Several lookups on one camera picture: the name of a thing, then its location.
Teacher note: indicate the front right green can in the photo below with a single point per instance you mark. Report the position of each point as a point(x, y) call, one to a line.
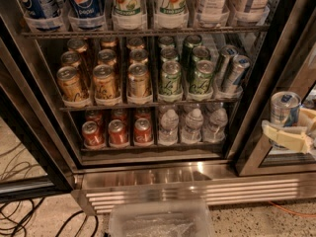
point(202, 77)

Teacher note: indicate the right pepsi bottle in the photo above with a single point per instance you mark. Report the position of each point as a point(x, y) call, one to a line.
point(85, 0)

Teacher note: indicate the open glass fridge door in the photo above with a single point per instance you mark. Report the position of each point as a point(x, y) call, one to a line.
point(285, 62)

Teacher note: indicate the row green can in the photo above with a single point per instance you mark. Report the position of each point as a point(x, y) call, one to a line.
point(169, 54)
point(199, 53)

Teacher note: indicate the clear plastic bin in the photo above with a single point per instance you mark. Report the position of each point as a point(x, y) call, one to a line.
point(173, 218)

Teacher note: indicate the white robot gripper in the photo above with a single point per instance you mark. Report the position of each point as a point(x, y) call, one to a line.
point(286, 138)

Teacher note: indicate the middle row right green can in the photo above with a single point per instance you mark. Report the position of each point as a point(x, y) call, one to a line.
point(199, 53)

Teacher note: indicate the middle row left gold can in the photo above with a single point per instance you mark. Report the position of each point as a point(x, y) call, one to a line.
point(72, 58)

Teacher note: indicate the front left red can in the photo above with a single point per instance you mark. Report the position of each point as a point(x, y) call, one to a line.
point(92, 134)

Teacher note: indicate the water bottle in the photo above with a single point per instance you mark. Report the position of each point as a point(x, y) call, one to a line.
point(191, 130)
point(168, 129)
point(214, 130)

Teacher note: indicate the front left green can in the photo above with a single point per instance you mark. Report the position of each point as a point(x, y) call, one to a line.
point(170, 78)

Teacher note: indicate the middle row left green can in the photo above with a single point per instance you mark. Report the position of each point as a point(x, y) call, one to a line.
point(169, 54)

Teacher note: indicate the front left gold can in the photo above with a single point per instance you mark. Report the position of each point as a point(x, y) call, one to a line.
point(71, 85)

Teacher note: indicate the left pepsi bottle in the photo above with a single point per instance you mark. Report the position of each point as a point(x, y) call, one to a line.
point(41, 9)

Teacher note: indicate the red can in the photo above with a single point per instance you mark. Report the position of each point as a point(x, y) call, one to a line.
point(92, 134)
point(142, 131)
point(117, 132)

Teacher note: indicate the steel fridge base grille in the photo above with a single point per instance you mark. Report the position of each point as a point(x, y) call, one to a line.
point(99, 192)

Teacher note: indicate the front right red can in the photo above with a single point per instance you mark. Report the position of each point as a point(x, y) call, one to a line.
point(142, 131)

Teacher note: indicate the right water bottle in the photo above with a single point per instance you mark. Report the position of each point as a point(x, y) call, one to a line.
point(214, 130)

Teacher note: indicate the middle water bottle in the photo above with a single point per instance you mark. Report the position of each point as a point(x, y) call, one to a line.
point(191, 130)

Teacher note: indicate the row gold can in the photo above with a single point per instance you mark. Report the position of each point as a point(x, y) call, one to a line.
point(109, 57)
point(138, 56)
point(72, 58)

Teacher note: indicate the pepsi bottle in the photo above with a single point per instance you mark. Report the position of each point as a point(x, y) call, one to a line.
point(85, 0)
point(41, 9)

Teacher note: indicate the left water bottle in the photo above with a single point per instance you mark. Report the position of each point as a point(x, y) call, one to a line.
point(168, 129)

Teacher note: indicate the front middle red can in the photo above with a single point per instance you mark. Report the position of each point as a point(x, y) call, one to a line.
point(117, 132)

